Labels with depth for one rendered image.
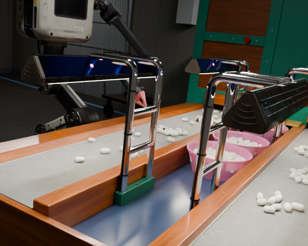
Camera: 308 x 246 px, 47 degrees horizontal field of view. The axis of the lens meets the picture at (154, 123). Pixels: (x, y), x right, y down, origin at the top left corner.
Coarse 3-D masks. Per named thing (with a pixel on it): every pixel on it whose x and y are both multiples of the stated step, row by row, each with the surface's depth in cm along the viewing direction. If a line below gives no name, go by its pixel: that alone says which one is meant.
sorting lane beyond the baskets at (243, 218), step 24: (288, 168) 142; (264, 192) 116; (288, 192) 118; (240, 216) 97; (264, 216) 99; (288, 216) 101; (216, 240) 84; (240, 240) 85; (264, 240) 86; (288, 240) 88
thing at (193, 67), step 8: (192, 64) 173; (200, 64) 175; (208, 64) 183; (216, 64) 192; (224, 64) 203; (232, 64) 214; (192, 72) 173; (200, 72) 173; (208, 72) 181; (216, 72) 191
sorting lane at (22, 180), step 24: (168, 120) 203; (192, 120) 210; (216, 120) 218; (72, 144) 142; (96, 144) 145; (120, 144) 148; (168, 144) 156; (0, 168) 111; (24, 168) 113; (48, 168) 115; (72, 168) 117; (96, 168) 120; (0, 192) 95; (24, 192) 97; (48, 192) 99
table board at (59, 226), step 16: (0, 208) 92; (16, 208) 89; (0, 224) 93; (16, 224) 90; (32, 224) 86; (48, 224) 83; (0, 240) 94; (16, 240) 91; (32, 240) 87; (48, 240) 84; (64, 240) 81; (80, 240) 79; (96, 240) 79
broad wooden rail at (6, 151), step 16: (160, 112) 210; (176, 112) 220; (80, 128) 157; (96, 128) 159; (112, 128) 166; (0, 144) 125; (16, 144) 127; (32, 144) 129; (48, 144) 133; (64, 144) 139; (0, 160) 115
